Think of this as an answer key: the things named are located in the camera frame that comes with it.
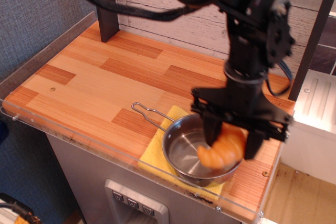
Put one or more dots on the grey toy fridge cabinet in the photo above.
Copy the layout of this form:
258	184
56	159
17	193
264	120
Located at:
86	174

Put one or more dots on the dark right shelf post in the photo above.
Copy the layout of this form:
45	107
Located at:
314	38

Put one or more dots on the yellow sponge cloth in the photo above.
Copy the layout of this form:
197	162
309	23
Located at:
154	162

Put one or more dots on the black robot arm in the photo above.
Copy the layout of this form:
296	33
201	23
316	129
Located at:
259	36

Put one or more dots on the orange toy croissant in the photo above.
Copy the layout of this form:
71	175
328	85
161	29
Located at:
226	151

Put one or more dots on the silver metal pot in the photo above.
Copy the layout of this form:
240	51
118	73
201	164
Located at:
179	145

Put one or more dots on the silver dispenser button panel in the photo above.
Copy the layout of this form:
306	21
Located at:
130	206

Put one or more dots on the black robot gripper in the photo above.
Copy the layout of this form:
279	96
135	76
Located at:
241	103

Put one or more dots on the dark shelf post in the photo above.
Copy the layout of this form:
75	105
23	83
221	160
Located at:
108	23
314	38

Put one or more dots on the orange object bottom left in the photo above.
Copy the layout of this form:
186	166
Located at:
27	220

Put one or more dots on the clear acrylic table guard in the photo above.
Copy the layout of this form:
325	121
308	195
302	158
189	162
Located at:
83	95

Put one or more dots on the dark left shelf post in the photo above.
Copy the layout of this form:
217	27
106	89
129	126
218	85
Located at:
108	23

